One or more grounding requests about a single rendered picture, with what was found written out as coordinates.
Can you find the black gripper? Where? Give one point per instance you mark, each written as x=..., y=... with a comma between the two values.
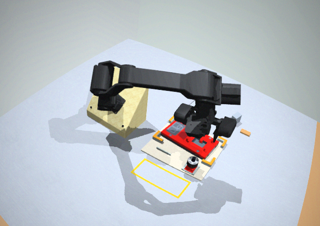
x=224, y=126

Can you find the black and grey wheel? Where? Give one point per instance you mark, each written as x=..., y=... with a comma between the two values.
x=192, y=164

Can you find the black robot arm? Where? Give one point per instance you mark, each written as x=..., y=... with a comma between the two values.
x=203, y=86

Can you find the small orange block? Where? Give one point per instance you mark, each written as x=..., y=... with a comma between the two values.
x=245, y=132

